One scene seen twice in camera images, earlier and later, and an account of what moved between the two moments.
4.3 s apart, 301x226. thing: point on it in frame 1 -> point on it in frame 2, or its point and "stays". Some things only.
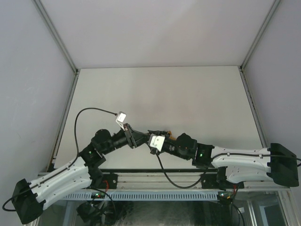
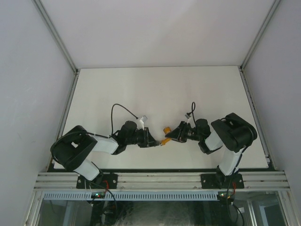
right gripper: (159, 133) -> (178, 134)
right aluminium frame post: (266, 20) stays
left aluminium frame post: (62, 47) stays
